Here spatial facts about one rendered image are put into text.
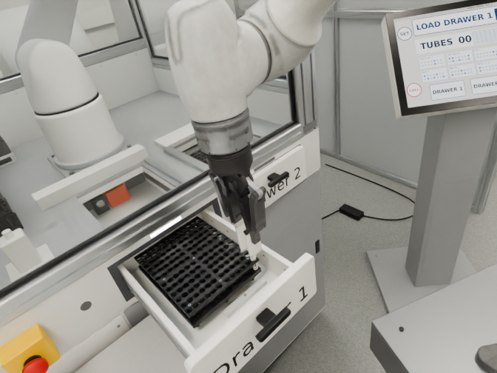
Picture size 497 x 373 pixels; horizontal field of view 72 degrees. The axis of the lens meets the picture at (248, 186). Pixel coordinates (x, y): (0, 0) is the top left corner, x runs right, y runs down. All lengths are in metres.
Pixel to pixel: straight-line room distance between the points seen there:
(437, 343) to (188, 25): 0.60
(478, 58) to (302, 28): 0.75
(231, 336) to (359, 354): 1.07
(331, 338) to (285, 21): 1.36
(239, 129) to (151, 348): 0.52
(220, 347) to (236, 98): 0.38
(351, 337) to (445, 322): 0.98
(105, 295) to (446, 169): 1.14
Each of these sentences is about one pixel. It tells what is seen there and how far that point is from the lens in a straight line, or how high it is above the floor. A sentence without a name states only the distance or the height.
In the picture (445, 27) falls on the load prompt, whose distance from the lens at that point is 1.22.
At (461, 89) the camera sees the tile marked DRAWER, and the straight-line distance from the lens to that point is 1.16.
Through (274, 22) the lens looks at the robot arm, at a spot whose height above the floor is 1.32.
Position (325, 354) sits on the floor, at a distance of 1.61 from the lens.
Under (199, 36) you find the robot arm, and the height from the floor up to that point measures 1.34.
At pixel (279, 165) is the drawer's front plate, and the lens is 0.94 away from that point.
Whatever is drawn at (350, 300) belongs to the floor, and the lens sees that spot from 1.75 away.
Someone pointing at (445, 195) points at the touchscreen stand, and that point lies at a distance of 1.45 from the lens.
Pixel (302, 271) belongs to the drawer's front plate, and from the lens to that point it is 0.66.
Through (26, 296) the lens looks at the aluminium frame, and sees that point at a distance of 0.75.
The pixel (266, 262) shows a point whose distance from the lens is 0.75.
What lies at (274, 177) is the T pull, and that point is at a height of 0.91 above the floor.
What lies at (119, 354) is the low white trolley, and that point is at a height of 0.76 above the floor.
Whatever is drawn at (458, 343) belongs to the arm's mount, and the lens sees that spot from 0.68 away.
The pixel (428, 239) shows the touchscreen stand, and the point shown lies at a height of 0.34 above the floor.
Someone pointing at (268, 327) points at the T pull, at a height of 0.91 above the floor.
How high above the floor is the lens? 1.41
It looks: 34 degrees down
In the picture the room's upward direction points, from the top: 11 degrees counter-clockwise
